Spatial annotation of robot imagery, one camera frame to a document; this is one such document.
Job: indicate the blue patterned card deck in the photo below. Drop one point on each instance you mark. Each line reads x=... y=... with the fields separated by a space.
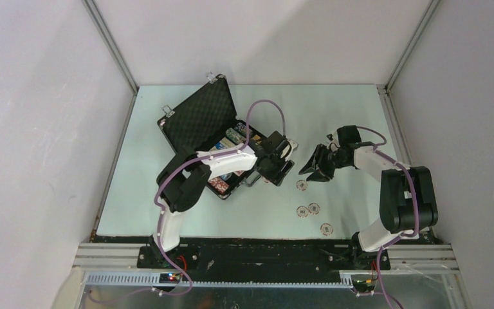
x=223 y=144

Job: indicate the black poker set case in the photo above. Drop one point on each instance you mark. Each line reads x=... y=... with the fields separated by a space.
x=201 y=120

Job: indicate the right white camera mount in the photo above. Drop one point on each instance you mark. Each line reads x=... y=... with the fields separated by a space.
x=332 y=141

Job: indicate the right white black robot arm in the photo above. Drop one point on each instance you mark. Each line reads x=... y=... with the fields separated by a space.
x=407 y=199

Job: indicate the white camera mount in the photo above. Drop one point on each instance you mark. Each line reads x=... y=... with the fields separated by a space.
x=332 y=141
x=290 y=149

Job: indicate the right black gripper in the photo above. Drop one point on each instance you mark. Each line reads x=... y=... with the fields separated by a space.
x=312 y=163

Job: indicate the green poker chip stack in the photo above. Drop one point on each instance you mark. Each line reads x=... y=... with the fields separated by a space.
x=234 y=136

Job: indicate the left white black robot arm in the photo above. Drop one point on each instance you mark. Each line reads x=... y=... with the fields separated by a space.
x=181 y=183

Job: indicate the red white chip row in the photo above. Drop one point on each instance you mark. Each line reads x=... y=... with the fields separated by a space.
x=219 y=185

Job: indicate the white red chip stack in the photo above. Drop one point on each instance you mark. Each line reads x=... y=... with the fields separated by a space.
x=312 y=209

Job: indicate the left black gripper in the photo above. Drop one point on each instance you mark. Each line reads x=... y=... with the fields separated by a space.
x=278 y=177

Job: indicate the blue white chip stack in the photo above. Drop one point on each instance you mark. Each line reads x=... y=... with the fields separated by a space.
x=241 y=128

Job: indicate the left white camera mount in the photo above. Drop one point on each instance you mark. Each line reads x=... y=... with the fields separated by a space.
x=290 y=149

